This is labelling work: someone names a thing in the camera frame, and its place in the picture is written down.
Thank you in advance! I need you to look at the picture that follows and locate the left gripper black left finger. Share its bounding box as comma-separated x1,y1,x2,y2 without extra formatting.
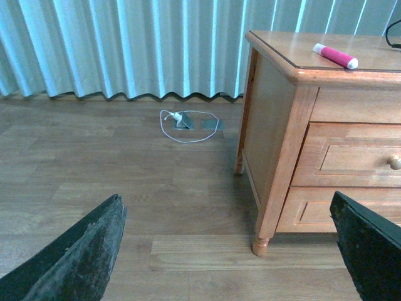
1,194,127,300

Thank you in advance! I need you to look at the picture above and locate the open metal floor socket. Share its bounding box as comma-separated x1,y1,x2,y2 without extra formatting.
172,112,194,130

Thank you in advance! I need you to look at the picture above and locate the light blue curtain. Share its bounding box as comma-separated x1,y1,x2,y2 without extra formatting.
1,1,400,98

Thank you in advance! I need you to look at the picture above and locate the white cable on floor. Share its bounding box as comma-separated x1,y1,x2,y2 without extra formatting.
159,109,220,144

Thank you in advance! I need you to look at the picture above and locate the closed metal floor plate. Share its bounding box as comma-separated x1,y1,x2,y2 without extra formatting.
200,119,225,130

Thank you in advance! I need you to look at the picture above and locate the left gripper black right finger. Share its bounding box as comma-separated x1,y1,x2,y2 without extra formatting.
330,191,400,300

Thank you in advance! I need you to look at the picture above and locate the wooden nightstand cabinet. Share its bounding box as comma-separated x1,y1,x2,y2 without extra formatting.
235,31,400,256

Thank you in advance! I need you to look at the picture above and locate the black cable on nightstand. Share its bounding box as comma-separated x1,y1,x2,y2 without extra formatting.
385,19,401,49

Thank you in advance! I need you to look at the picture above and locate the wooden drawer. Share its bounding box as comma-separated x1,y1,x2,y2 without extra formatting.
292,123,400,188
276,187,400,233

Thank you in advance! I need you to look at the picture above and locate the pink marker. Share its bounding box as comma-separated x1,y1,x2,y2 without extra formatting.
313,43,358,70

